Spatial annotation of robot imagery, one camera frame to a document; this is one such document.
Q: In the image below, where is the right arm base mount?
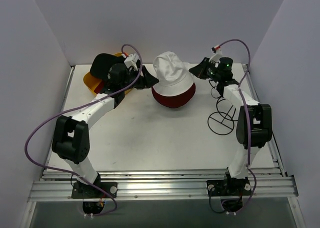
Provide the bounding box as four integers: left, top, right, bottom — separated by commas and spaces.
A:
206, 179, 252, 197

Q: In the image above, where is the dark red hat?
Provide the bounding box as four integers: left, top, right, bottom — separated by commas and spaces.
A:
94, 81, 105, 94
151, 83, 196, 109

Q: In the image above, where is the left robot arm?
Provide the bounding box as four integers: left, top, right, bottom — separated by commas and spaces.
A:
52, 62, 159, 198

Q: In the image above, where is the yellow bin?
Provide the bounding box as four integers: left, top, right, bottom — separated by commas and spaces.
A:
83, 53, 128, 95

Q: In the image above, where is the aluminium rail frame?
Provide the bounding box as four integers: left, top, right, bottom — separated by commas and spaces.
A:
28, 65, 306, 228

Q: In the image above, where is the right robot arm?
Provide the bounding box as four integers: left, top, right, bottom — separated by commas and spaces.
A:
142, 52, 272, 195

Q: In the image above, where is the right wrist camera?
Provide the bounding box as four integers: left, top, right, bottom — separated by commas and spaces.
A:
209, 45, 223, 63

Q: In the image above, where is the black cap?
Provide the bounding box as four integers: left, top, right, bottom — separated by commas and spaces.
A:
90, 53, 125, 81

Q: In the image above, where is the black wire hat stand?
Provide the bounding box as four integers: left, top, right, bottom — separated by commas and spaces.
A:
207, 80, 238, 136

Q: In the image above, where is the white hat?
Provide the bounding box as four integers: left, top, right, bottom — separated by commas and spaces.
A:
153, 51, 194, 97

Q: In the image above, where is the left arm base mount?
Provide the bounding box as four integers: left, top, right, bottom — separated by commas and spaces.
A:
71, 181, 118, 199

